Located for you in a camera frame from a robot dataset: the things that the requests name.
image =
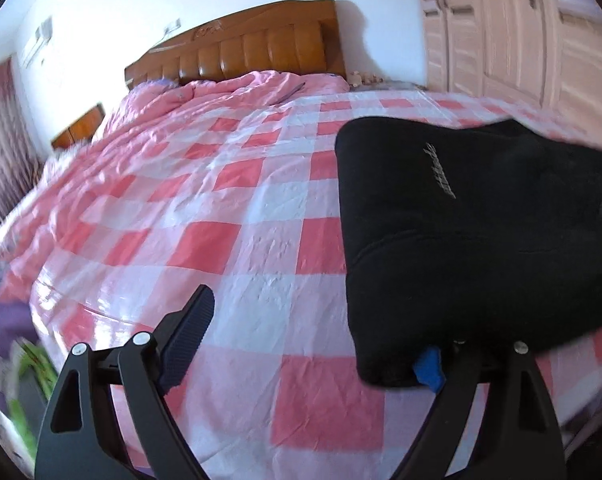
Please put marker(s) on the pink wooden wardrobe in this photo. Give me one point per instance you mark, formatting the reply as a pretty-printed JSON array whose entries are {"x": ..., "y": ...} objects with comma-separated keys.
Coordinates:
[{"x": 545, "y": 53}]

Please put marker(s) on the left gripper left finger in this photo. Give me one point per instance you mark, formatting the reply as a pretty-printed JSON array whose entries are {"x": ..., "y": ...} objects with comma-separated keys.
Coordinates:
[{"x": 81, "y": 437}]

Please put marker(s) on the floral pillow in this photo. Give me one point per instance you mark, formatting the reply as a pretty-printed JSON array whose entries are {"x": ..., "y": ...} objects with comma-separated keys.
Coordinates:
[{"x": 371, "y": 82}]

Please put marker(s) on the brown wooden nightstand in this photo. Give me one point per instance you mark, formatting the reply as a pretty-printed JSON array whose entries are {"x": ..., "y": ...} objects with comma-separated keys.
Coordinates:
[{"x": 81, "y": 130}]

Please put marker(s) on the white air conditioner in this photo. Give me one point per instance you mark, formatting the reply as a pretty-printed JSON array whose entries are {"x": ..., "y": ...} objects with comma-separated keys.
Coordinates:
[{"x": 36, "y": 45}]

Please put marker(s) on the green cloth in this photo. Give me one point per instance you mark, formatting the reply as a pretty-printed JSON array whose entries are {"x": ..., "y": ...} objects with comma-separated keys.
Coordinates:
[{"x": 27, "y": 379}]

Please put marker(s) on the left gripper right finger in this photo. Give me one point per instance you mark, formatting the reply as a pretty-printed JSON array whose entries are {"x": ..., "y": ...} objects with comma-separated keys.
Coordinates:
[{"x": 519, "y": 436}]

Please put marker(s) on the brown padded wooden headboard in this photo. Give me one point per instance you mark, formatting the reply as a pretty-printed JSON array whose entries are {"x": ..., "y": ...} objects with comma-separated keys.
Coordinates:
[{"x": 293, "y": 36}]

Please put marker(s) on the pink crumpled quilt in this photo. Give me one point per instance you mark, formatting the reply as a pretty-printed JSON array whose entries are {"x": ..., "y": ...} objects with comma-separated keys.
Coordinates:
[{"x": 155, "y": 101}]

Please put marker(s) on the dark red curtain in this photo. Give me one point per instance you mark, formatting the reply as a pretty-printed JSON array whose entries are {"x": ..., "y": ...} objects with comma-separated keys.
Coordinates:
[{"x": 20, "y": 163}]

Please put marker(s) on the black pants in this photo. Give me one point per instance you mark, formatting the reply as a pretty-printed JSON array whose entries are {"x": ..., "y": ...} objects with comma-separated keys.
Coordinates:
[{"x": 484, "y": 236}]

